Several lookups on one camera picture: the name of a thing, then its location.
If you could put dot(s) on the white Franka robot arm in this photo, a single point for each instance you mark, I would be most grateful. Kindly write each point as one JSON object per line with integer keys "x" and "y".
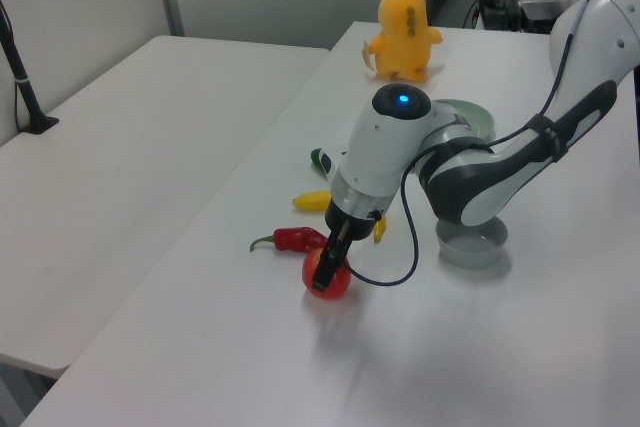
{"x": 380, "y": 157}

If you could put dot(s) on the red tomato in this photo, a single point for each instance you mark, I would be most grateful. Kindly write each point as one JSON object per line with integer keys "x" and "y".
{"x": 339, "y": 286}

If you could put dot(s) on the pale green plate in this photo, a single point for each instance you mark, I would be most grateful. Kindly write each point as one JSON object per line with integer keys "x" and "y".
{"x": 477, "y": 119}

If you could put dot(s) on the yellow banana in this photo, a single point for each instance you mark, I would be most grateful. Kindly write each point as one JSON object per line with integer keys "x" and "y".
{"x": 310, "y": 200}

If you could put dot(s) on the black pole with base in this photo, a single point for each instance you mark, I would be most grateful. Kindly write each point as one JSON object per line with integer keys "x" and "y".
{"x": 25, "y": 92}

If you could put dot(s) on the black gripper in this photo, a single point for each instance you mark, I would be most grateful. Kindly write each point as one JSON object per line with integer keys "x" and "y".
{"x": 355, "y": 227}

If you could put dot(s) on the black computer box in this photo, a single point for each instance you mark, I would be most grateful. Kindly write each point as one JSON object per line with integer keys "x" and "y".
{"x": 500, "y": 9}

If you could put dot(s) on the red chili pepper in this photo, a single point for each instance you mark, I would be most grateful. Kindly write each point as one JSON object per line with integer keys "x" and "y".
{"x": 292, "y": 238}

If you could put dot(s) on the orange plush dinosaur toy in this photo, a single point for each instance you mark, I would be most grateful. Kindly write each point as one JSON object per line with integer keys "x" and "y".
{"x": 400, "y": 42}

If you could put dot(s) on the green cucumber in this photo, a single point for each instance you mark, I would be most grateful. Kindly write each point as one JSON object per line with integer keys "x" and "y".
{"x": 317, "y": 158}

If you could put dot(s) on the grey bowl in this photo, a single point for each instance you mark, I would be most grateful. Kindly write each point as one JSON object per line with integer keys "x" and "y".
{"x": 470, "y": 253}

